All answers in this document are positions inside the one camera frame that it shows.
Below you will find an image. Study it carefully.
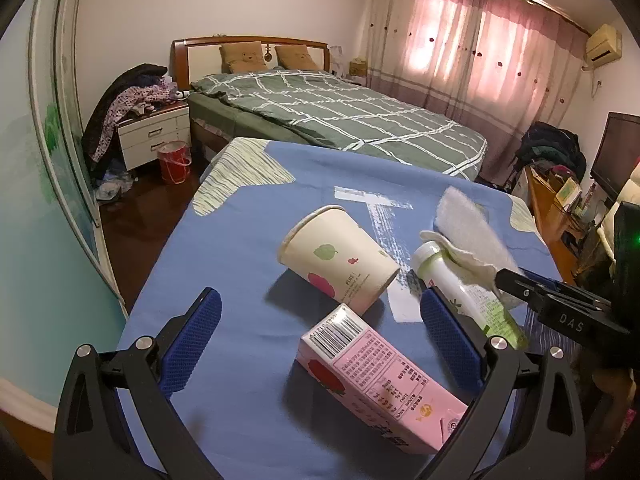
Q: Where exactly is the green plaid blanket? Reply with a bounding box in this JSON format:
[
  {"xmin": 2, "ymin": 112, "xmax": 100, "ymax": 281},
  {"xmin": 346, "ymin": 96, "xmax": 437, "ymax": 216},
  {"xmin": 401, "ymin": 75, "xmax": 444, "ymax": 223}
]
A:
[{"xmin": 191, "ymin": 69, "xmax": 488, "ymax": 181}]

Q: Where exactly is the white bottle with green label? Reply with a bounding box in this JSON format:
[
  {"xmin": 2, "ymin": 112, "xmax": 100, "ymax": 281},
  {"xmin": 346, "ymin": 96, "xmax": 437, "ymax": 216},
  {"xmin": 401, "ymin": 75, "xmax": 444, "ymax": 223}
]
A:
[{"xmin": 411, "ymin": 240, "xmax": 528, "ymax": 351}]

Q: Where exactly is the red bucket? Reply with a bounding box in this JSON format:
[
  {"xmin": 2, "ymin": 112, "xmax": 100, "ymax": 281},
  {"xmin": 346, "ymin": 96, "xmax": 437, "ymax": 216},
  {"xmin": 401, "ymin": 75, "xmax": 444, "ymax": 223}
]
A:
[{"xmin": 157, "ymin": 141, "xmax": 192, "ymax": 184}]

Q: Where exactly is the blue printed tablecloth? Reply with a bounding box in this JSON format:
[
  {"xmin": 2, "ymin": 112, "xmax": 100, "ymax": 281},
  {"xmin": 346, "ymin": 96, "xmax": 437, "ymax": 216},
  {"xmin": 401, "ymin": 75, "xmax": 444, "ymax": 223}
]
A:
[{"xmin": 117, "ymin": 137, "xmax": 576, "ymax": 480}]

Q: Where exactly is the wooden desk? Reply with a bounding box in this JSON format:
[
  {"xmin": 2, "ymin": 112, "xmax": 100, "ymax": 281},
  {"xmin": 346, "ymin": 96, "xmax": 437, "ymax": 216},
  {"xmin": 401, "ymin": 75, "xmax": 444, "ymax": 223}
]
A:
[{"xmin": 525, "ymin": 167, "xmax": 581, "ymax": 283}]

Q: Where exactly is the pink curtain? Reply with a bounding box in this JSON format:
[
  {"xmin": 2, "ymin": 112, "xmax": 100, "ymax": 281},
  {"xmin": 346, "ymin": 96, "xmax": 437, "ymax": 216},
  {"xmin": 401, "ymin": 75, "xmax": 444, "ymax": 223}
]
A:
[{"xmin": 367, "ymin": 0, "xmax": 591, "ymax": 136}]

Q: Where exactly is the pile of dark clothes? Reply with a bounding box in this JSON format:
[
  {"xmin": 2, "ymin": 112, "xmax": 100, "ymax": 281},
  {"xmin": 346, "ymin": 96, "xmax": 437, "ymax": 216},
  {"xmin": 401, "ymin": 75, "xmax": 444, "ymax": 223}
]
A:
[{"xmin": 515, "ymin": 122, "xmax": 586, "ymax": 181}]

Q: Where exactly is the brown pillow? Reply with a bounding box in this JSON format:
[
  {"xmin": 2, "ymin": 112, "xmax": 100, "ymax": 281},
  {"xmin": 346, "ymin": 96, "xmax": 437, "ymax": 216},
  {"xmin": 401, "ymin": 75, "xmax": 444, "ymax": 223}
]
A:
[
  {"xmin": 220, "ymin": 41, "xmax": 268, "ymax": 73},
  {"xmin": 275, "ymin": 44, "xmax": 319, "ymax": 70}
]

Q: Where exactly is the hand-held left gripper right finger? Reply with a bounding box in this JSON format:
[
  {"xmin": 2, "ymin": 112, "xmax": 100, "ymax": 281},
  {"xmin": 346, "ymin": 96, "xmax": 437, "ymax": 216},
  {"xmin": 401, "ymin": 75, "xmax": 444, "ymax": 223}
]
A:
[{"xmin": 420, "ymin": 289, "xmax": 588, "ymax": 480}]

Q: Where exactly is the wooden bed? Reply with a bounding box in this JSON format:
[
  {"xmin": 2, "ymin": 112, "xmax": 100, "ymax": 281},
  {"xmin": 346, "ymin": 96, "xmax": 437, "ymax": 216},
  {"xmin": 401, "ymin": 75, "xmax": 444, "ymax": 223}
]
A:
[{"xmin": 171, "ymin": 36, "xmax": 488, "ymax": 181}]

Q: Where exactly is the black television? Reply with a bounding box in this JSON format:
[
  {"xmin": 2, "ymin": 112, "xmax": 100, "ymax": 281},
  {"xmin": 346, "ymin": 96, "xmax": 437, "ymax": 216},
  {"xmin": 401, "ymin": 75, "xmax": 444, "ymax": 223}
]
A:
[{"xmin": 591, "ymin": 112, "xmax": 640, "ymax": 203}]

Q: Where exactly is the beige air conditioner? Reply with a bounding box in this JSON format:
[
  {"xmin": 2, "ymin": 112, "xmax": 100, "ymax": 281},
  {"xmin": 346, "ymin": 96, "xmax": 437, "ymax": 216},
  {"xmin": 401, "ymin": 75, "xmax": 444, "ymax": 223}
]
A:
[{"xmin": 582, "ymin": 23, "xmax": 623, "ymax": 66}]

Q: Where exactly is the clutter of bags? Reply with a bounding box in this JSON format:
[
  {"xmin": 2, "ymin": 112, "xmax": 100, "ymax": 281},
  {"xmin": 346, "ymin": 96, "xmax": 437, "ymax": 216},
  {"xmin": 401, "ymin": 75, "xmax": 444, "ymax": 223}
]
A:
[{"xmin": 95, "ymin": 170, "xmax": 136, "ymax": 201}]

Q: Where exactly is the cream puffy jacket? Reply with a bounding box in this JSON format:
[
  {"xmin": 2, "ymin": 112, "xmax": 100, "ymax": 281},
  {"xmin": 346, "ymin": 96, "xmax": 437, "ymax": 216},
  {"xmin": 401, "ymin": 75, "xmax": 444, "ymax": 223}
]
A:
[{"xmin": 597, "ymin": 165, "xmax": 640, "ymax": 261}]

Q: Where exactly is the white nightstand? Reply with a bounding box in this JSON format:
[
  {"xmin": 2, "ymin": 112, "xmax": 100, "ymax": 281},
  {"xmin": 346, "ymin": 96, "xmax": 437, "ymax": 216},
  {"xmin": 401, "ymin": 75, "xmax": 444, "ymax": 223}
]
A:
[{"xmin": 117, "ymin": 100, "xmax": 192, "ymax": 171}]

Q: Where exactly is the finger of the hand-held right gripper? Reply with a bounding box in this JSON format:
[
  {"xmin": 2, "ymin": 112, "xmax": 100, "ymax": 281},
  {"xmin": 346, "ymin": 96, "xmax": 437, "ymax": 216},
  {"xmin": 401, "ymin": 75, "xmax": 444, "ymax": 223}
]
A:
[
  {"xmin": 495, "ymin": 268, "xmax": 632, "ymax": 347},
  {"xmin": 522, "ymin": 269, "xmax": 613, "ymax": 307}
]

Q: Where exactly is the glass sliding wardrobe door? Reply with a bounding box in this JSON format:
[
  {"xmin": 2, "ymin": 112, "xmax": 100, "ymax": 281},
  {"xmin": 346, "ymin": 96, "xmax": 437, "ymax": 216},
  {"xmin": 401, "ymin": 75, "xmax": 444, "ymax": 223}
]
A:
[{"xmin": 0, "ymin": 0, "xmax": 128, "ymax": 411}]

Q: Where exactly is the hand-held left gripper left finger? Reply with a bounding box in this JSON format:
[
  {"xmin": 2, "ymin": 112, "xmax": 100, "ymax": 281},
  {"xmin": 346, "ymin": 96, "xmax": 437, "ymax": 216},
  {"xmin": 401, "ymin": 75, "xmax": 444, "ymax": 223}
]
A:
[{"xmin": 52, "ymin": 287, "xmax": 223, "ymax": 480}]

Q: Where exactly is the pink drink carton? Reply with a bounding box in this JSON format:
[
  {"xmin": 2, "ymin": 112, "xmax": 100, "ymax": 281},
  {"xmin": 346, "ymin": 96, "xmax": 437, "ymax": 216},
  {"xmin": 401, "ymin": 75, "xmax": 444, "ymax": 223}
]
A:
[{"xmin": 295, "ymin": 304, "xmax": 471, "ymax": 456}]

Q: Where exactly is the white cloth rag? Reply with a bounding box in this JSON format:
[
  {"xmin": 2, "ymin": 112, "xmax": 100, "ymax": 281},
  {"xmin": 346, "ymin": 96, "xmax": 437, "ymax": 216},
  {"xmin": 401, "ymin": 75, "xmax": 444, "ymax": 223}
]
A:
[{"xmin": 420, "ymin": 186, "xmax": 526, "ymax": 311}]

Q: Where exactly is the green and white box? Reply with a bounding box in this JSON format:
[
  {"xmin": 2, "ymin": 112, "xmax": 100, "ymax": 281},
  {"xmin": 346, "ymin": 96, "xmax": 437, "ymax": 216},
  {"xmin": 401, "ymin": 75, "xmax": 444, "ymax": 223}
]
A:
[{"xmin": 555, "ymin": 177, "xmax": 583, "ymax": 211}]

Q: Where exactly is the paper cup with fruit print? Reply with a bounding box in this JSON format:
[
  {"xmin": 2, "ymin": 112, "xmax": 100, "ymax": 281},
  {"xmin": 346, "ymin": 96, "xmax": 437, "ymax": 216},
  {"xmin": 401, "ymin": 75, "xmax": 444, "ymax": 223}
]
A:
[{"xmin": 277, "ymin": 204, "xmax": 401, "ymax": 313}]

